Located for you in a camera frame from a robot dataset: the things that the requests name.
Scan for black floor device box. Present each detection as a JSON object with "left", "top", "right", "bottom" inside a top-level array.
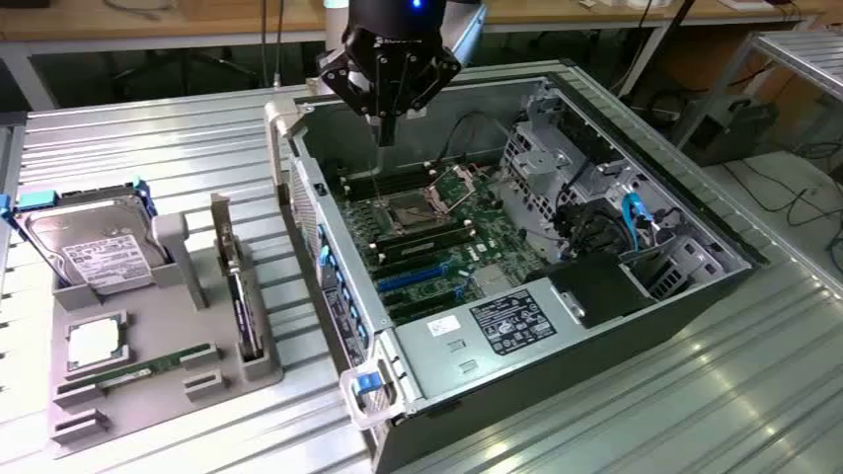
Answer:
[{"left": 674, "top": 95, "right": 783, "bottom": 168}]

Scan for black chair base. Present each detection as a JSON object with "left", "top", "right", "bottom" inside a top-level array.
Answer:
[{"left": 108, "top": 44, "right": 263, "bottom": 88}]

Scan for open grey PC case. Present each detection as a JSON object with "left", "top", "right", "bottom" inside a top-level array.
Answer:
[{"left": 263, "top": 58, "right": 772, "bottom": 474}]

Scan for black floor cables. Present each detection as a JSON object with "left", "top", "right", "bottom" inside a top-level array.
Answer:
[{"left": 720, "top": 140, "right": 843, "bottom": 261}]

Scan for wooden desk with grey legs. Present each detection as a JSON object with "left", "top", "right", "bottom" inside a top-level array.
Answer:
[{"left": 484, "top": 0, "right": 826, "bottom": 103}]

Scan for CPU socket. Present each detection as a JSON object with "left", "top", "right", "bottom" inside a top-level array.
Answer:
[{"left": 383, "top": 194, "right": 439, "bottom": 225}]

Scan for silver drive cage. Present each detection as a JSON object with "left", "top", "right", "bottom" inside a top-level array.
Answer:
[{"left": 498, "top": 119, "right": 582, "bottom": 239}]

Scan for silver CPU chip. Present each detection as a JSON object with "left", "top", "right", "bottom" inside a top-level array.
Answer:
[{"left": 64, "top": 317, "right": 137, "bottom": 372}]

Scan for green motherboard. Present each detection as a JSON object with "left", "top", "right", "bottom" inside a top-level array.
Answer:
[{"left": 328, "top": 162, "right": 556, "bottom": 327}]

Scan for blue expansion slot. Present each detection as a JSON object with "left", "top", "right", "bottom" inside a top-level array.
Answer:
[{"left": 375, "top": 263, "right": 452, "bottom": 293}]

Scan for grey case handle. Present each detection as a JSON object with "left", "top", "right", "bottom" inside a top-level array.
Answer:
[
  {"left": 338, "top": 363, "right": 404, "bottom": 429},
  {"left": 263, "top": 100, "right": 312, "bottom": 145}
]

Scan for blue disk caddy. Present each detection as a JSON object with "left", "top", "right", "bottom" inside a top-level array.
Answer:
[{"left": 0, "top": 176, "right": 160, "bottom": 292}]

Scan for blue SATA wire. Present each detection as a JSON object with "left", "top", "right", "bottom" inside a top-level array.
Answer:
[{"left": 619, "top": 191, "right": 655, "bottom": 259}]

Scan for green RAM stick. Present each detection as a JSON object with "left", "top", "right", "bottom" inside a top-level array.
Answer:
[{"left": 61, "top": 344, "right": 208, "bottom": 392}]

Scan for black graphics card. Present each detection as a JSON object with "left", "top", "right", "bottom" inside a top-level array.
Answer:
[{"left": 208, "top": 191, "right": 266, "bottom": 364}]

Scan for black SATA wire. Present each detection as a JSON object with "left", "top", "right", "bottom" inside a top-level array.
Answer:
[{"left": 443, "top": 111, "right": 514, "bottom": 165}]

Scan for silver hard disk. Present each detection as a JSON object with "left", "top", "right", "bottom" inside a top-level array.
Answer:
[{"left": 13, "top": 197, "right": 167, "bottom": 297}]

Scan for metal slat side table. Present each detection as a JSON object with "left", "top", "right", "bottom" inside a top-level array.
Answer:
[{"left": 722, "top": 31, "right": 843, "bottom": 164}]

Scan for black hanging desk cable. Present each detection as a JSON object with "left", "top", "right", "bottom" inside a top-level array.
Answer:
[{"left": 616, "top": 0, "right": 660, "bottom": 98}]

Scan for long wooden desk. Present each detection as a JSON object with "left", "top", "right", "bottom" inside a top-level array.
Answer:
[{"left": 0, "top": 0, "right": 331, "bottom": 113}]

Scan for black expansion slot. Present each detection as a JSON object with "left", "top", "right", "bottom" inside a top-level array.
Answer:
[
  {"left": 391, "top": 295, "right": 474, "bottom": 325},
  {"left": 383, "top": 284, "right": 464, "bottom": 311}
]

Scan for blue case latch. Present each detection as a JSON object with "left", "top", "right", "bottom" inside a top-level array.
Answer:
[{"left": 351, "top": 373, "right": 384, "bottom": 397}]

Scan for grey parts rack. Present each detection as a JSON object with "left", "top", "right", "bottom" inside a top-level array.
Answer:
[{"left": 45, "top": 192, "right": 286, "bottom": 449}]

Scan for silver power supply unit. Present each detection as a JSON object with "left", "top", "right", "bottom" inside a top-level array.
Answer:
[{"left": 392, "top": 275, "right": 582, "bottom": 403}]

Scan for thin hanging grey cable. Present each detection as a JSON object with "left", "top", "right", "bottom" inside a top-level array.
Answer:
[{"left": 259, "top": 0, "right": 288, "bottom": 89}]

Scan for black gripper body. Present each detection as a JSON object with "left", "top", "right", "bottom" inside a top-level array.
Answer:
[{"left": 344, "top": 0, "right": 451, "bottom": 120}]

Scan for black wire bundle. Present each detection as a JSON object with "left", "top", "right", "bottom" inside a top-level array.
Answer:
[{"left": 555, "top": 196, "right": 627, "bottom": 259}]

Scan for metal socket cover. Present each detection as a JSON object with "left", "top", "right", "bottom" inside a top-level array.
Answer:
[{"left": 426, "top": 166, "right": 478, "bottom": 204}]

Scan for small silver heat sink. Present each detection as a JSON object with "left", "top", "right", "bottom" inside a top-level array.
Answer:
[{"left": 474, "top": 266, "right": 518, "bottom": 293}]

